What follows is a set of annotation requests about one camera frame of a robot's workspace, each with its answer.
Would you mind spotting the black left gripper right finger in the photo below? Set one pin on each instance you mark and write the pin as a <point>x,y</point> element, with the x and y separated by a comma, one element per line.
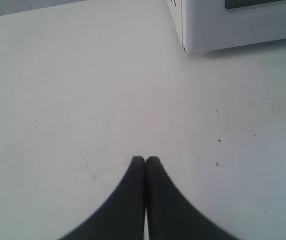
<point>170,215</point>

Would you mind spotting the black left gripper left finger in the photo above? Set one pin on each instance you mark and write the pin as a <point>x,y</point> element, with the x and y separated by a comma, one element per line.
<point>122,215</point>

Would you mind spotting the white microwave oven body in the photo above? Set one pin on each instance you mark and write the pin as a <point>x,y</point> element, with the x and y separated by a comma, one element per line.
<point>206,26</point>

